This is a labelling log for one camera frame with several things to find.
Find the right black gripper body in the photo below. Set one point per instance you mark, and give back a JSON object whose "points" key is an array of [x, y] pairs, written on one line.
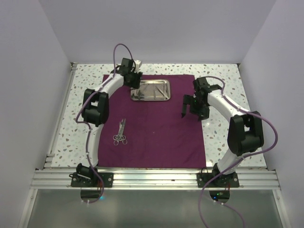
{"points": [[200, 108]]}

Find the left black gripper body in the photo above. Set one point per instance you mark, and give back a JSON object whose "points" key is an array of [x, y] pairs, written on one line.
{"points": [[134, 80]]}

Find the stainless steel instrument tray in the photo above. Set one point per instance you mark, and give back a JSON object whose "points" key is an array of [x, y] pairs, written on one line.
{"points": [[145, 93]]}

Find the steel surgical scissors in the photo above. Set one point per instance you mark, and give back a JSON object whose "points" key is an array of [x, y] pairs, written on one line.
{"points": [[120, 136]]}

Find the steel hemostat forceps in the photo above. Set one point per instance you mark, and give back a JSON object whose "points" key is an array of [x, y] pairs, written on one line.
{"points": [[123, 142]]}

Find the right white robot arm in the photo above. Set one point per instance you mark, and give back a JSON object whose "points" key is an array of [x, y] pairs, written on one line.
{"points": [[245, 132]]}

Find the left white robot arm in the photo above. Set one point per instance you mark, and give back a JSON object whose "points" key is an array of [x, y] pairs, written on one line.
{"points": [[95, 109]]}

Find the steel tweezers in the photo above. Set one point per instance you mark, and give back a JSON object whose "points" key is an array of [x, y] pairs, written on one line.
{"points": [[164, 94]]}

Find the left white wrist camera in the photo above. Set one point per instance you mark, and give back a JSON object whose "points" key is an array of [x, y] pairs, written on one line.
{"points": [[137, 65]]}

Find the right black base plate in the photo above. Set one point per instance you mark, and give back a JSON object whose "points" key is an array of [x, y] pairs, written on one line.
{"points": [[223, 181]]}

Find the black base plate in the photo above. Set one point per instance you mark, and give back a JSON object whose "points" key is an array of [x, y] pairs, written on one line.
{"points": [[85, 182], [223, 181]]}

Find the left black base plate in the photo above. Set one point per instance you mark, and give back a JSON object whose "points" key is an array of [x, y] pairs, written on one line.
{"points": [[85, 182]]}

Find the aluminium mounting rail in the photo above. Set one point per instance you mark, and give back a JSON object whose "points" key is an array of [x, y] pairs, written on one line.
{"points": [[155, 179]]}

